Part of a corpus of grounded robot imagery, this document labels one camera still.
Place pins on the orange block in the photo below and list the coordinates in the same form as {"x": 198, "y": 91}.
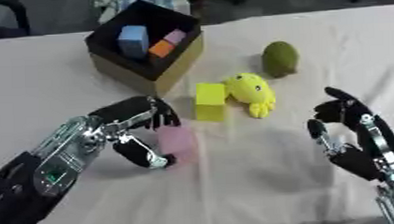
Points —
{"x": 161, "y": 48}

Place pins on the blue block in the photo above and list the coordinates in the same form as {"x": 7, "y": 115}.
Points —
{"x": 133, "y": 40}

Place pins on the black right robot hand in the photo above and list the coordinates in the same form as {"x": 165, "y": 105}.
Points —
{"x": 353, "y": 136}

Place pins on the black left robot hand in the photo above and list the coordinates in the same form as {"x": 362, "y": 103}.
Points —
{"x": 130, "y": 110}

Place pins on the tan cardboard box black inside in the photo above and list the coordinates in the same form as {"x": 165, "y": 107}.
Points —
{"x": 149, "y": 53}

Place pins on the yellow block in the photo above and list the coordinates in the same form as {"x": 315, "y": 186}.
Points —
{"x": 210, "y": 101}

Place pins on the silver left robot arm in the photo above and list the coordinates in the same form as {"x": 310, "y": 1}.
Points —
{"x": 49, "y": 172}

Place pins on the black chair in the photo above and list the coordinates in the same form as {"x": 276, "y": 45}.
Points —
{"x": 5, "y": 15}

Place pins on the small pink block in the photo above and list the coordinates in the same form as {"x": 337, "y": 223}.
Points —
{"x": 174, "y": 36}

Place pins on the green toy avocado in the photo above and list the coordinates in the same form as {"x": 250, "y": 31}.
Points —
{"x": 280, "y": 58}

